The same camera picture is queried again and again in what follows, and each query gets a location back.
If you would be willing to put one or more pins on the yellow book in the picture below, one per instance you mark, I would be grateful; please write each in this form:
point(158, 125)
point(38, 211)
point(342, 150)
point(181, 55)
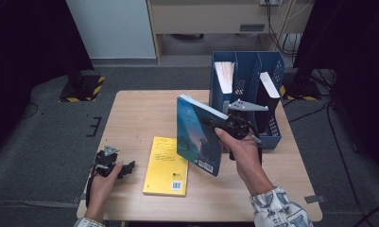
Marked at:
point(165, 170)

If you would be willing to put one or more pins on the black curtain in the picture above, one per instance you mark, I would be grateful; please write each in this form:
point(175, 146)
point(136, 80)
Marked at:
point(357, 63)
point(26, 47)

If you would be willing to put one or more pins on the person's left hand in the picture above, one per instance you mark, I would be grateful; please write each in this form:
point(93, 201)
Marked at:
point(102, 189)

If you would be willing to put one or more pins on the black stand base striped tape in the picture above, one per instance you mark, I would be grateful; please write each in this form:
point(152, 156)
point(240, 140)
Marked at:
point(303, 90)
point(83, 90)

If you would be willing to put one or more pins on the teal illustrated book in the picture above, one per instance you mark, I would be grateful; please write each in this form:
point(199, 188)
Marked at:
point(196, 142)

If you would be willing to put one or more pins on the grey tape piece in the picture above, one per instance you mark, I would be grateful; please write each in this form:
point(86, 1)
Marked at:
point(77, 199)
point(314, 199)

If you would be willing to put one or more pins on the beige wooden desk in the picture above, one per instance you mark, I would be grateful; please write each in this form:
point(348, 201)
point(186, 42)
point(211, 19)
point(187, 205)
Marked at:
point(209, 19)

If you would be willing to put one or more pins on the person's right hand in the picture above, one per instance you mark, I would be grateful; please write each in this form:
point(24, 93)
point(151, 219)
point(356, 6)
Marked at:
point(247, 157)

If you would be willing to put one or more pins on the grey label plate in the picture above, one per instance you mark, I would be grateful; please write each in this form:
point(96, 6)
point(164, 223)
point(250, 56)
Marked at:
point(252, 27)

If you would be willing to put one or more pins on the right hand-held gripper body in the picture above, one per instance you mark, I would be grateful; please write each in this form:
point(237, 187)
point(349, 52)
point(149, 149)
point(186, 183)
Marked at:
point(239, 126)

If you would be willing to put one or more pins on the white power strip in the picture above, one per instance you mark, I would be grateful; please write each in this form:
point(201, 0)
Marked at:
point(269, 2)

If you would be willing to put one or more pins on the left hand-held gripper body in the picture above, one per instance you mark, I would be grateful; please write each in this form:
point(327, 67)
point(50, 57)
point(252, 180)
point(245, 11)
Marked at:
point(106, 162)

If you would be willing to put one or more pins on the blue file rack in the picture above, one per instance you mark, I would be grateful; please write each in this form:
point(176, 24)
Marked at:
point(245, 66)

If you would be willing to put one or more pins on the bright blue book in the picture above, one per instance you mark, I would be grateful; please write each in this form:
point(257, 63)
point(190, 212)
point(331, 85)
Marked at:
point(225, 78)

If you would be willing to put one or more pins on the white cabinet panel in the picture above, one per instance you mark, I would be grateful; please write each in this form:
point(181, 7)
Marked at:
point(111, 28)

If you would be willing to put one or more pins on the black book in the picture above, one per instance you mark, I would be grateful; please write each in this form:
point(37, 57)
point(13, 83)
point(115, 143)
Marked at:
point(266, 107)

